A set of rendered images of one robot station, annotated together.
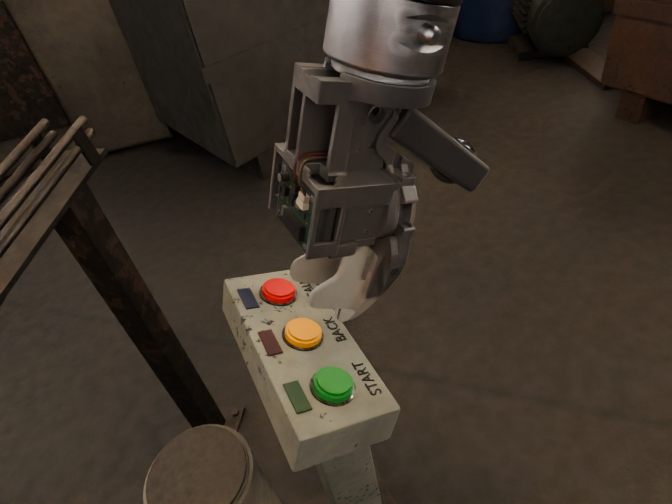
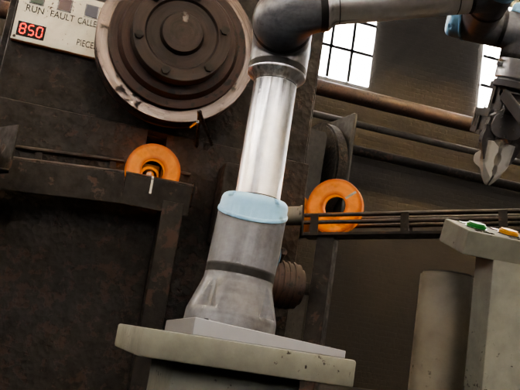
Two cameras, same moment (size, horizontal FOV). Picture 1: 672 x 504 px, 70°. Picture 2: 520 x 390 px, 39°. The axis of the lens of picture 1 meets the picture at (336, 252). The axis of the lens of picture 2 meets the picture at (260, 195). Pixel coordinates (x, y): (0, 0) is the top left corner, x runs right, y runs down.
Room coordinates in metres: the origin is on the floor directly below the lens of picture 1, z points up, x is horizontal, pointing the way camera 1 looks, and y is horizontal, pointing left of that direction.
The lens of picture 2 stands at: (-0.03, -1.48, 0.30)
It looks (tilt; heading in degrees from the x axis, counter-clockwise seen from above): 11 degrees up; 96
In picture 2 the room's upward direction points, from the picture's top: 9 degrees clockwise
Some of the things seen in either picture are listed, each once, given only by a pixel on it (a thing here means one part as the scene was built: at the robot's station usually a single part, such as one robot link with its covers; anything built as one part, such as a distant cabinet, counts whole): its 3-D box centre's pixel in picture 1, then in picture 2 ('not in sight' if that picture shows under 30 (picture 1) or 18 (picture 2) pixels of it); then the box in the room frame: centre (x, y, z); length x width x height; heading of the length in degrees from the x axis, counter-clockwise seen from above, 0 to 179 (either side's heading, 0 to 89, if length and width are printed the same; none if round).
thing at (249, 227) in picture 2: not in sight; (248, 231); (-0.16, -0.26, 0.48); 0.13 x 0.12 x 0.14; 93
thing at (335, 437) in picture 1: (339, 456); (495, 378); (0.34, 0.05, 0.31); 0.24 x 0.16 x 0.62; 19
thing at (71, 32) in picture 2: not in sight; (61, 22); (-0.90, 0.52, 1.15); 0.26 x 0.02 x 0.18; 19
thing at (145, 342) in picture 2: not in sight; (224, 352); (-0.17, -0.27, 0.28); 0.32 x 0.32 x 0.04; 21
